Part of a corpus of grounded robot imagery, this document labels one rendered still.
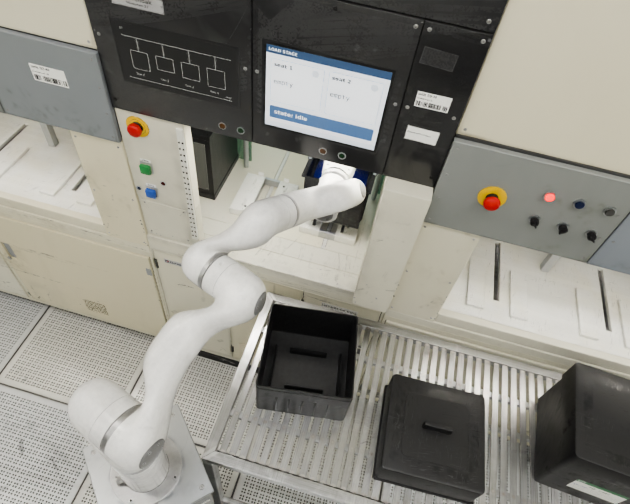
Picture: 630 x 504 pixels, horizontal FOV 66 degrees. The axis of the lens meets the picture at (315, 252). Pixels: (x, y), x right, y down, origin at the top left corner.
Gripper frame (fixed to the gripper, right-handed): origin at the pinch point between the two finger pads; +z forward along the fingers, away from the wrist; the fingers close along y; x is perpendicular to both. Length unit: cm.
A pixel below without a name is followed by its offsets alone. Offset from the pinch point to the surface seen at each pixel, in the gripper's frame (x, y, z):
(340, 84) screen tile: 41, -1, -31
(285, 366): -45, 0, -59
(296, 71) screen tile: 42, -11, -31
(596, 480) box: -30, 90, -72
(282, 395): -32, 3, -74
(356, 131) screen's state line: 29.9, 4.7, -30.9
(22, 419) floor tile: -122, -109, -81
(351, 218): -20.8, 7.5, -10.7
